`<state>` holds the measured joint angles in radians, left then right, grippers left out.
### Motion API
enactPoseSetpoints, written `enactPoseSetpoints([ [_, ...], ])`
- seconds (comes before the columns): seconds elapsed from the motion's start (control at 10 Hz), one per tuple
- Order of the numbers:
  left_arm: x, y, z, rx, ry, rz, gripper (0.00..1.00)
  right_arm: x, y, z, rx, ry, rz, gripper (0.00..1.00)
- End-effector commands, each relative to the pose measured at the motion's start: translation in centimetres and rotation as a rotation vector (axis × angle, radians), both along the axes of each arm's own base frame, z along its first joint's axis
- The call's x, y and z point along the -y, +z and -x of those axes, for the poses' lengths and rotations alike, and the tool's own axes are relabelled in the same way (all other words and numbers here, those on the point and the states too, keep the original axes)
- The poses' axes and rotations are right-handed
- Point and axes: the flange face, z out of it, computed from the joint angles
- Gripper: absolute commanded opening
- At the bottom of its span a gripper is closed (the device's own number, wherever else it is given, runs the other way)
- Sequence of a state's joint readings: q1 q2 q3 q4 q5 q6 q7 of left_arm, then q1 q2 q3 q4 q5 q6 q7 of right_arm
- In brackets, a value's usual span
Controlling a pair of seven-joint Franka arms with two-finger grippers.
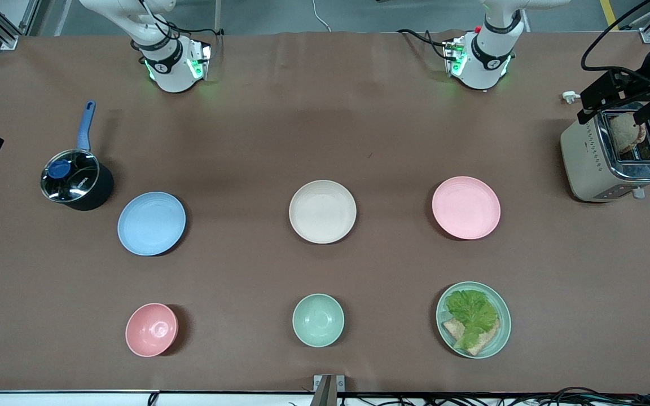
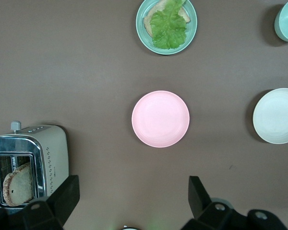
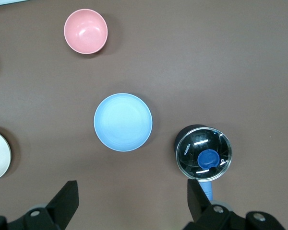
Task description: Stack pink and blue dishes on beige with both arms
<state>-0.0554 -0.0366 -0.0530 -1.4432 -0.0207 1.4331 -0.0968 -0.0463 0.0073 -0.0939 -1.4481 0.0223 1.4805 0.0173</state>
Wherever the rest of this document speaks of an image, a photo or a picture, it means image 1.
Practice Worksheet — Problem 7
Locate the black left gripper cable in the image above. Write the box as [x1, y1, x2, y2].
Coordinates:
[581, 0, 650, 85]

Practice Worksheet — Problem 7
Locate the pink bowl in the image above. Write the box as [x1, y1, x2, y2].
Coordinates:
[125, 303, 179, 358]

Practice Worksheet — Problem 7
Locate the black saucepan blue handle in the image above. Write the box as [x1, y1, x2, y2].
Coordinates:
[40, 100, 115, 212]

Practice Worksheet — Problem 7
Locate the brown bread slice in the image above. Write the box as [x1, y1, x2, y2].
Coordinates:
[442, 317, 501, 356]

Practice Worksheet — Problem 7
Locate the black left arm base cable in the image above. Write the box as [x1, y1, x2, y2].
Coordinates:
[397, 28, 456, 60]

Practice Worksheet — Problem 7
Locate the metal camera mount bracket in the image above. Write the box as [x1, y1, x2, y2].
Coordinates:
[309, 374, 346, 406]

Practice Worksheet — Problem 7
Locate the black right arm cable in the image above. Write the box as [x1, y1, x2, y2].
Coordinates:
[136, 0, 225, 39]

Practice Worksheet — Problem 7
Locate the beige plate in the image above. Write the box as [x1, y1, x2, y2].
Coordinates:
[289, 180, 357, 245]

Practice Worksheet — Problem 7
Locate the green plate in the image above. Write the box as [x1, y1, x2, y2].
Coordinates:
[436, 281, 512, 359]

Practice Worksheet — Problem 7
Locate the green bowl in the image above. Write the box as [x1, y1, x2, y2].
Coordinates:
[292, 293, 345, 348]

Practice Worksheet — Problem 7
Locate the green lettuce leaf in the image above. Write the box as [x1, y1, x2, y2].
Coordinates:
[445, 289, 499, 350]

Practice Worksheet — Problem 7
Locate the blue plate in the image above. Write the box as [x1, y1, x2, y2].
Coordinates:
[117, 192, 187, 257]

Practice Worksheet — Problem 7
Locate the pink plate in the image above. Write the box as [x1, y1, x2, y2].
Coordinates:
[432, 176, 502, 240]

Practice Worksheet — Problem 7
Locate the toasted bread slice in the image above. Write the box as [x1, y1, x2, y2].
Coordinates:
[609, 112, 648, 155]

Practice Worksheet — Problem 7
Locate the white cable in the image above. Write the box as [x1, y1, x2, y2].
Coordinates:
[310, 0, 332, 33]

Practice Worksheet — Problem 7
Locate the black cable bundle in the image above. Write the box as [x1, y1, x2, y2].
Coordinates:
[348, 386, 650, 406]

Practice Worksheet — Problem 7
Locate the glass lid blue knob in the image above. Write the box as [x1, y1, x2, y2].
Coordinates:
[41, 149, 101, 203]

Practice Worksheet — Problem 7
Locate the silver beige toaster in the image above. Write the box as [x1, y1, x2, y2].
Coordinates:
[560, 101, 650, 203]

